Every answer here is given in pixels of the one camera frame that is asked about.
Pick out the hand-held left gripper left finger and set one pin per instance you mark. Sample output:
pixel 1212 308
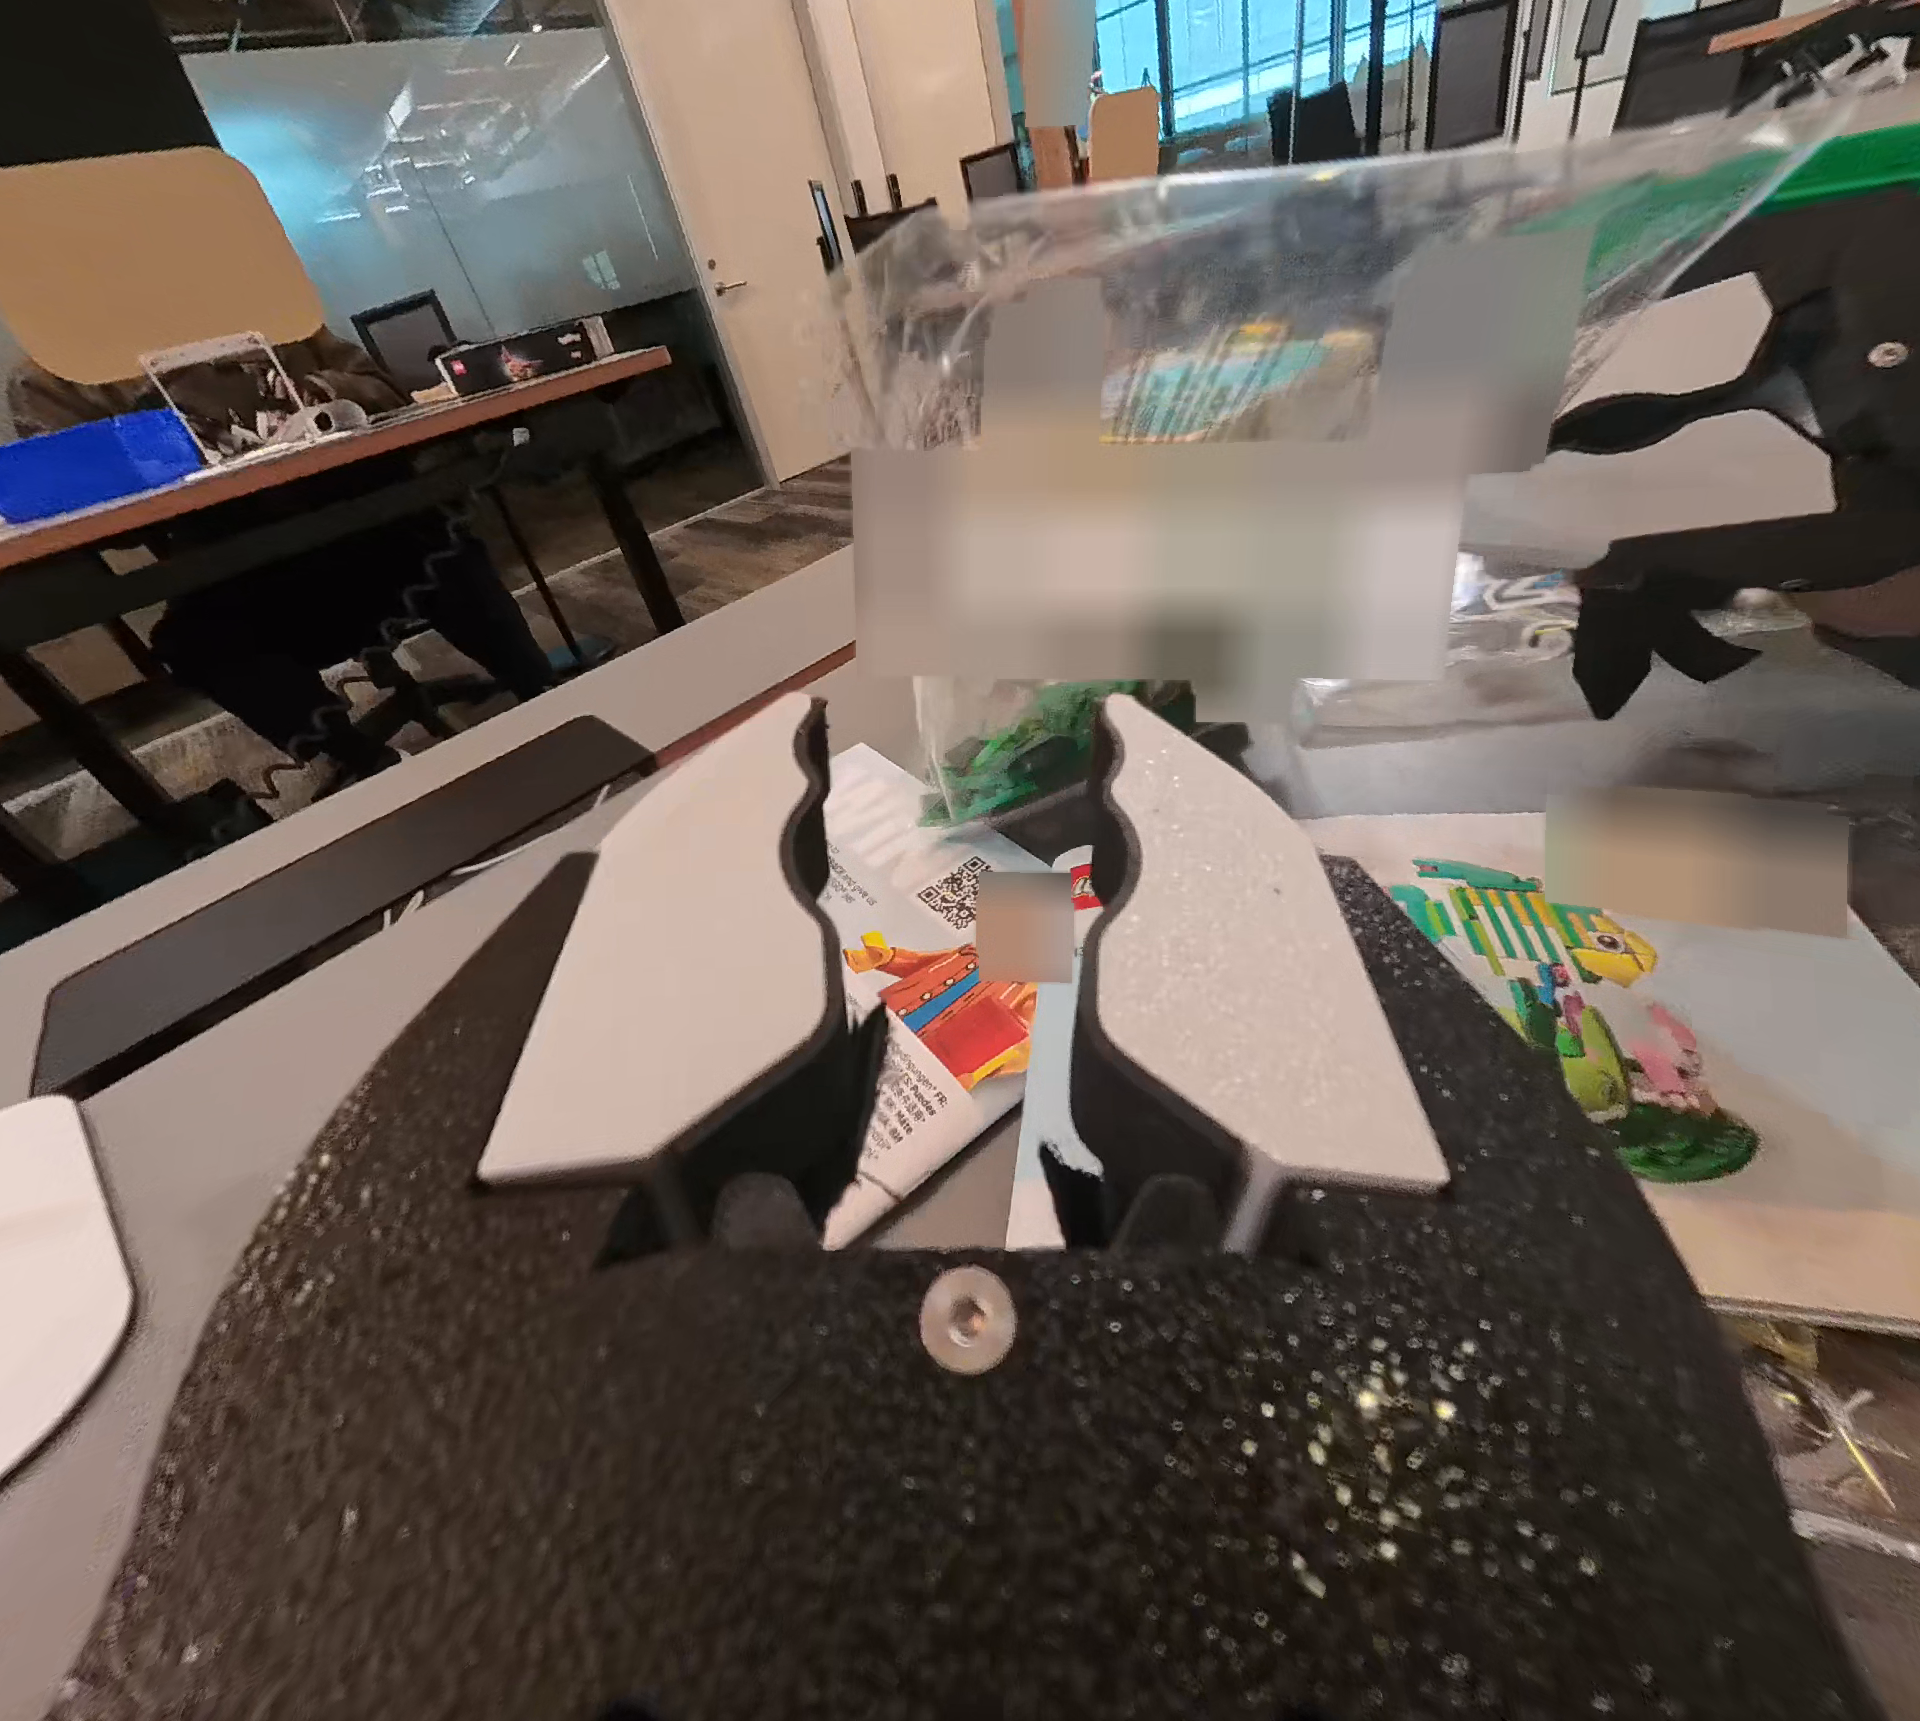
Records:
pixel 675 971

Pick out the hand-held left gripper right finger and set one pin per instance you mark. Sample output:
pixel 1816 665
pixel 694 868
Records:
pixel 1245 987

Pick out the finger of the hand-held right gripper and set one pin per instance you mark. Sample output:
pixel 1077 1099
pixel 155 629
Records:
pixel 1711 341
pixel 1711 506

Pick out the large clear plastic bag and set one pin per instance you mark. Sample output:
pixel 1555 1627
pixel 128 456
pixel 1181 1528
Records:
pixel 1231 251

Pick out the green lego baseplate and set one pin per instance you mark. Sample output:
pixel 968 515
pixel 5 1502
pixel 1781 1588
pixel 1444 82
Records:
pixel 1809 176

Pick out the bag of green lego pieces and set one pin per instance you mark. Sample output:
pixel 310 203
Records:
pixel 1034 747

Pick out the lego instruction booklet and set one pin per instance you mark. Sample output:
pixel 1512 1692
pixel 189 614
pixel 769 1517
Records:
pixel 1724 1076

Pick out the black lego box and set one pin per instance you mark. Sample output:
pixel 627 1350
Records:
pixel 525 358

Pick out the white paper leaflet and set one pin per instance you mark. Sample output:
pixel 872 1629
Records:
pixel 931 1001

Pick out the black office chair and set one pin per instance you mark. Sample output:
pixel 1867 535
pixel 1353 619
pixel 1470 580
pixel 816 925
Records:
pixel 1470 70
pixel 1694 57

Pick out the black desk panel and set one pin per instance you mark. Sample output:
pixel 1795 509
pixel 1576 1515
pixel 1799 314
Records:
pixel 345 897

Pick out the wooden table with black legs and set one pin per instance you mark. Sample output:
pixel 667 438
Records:
pixel 450 417

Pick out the white rounded object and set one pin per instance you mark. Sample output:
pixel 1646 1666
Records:
pixel 53 1270

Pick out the clear acrylic stand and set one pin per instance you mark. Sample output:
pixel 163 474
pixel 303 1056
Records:
pixel 225 387

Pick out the blue plastic bin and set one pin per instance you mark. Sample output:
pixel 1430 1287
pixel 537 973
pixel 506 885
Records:
pixel 91 468

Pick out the beige door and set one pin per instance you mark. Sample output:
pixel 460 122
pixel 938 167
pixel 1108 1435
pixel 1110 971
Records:
pixel 675 100

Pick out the black board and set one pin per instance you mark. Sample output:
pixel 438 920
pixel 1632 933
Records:
pixel 91 40

